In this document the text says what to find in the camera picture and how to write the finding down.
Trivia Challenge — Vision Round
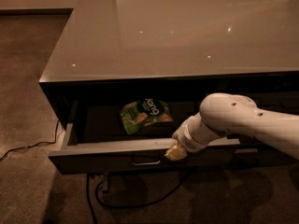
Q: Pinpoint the thin black floor cable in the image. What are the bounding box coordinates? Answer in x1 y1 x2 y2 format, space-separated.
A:
0 120 61 161

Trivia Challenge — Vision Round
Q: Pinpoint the grey cabinet with glossy top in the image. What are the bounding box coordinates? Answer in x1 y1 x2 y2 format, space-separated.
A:
38 0 299 176

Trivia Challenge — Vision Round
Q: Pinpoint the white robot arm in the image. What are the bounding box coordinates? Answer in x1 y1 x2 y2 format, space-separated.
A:
165 93 299 161

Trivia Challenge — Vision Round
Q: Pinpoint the cabinet metal leg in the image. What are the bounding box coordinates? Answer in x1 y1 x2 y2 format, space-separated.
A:
102 174 109 193

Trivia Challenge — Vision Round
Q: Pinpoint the green snack bag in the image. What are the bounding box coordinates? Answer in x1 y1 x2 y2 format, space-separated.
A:
120 98 173 134

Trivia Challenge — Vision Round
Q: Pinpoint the drawer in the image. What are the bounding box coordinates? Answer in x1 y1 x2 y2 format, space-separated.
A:
249 91 299 115
48 99 260 175
229 147 297 168

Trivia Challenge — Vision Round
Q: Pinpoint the thick black floor cable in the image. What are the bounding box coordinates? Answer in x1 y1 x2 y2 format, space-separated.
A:
85 170 194 224

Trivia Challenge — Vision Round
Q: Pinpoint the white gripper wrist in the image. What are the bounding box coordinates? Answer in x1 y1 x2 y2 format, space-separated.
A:
164 112 231 161

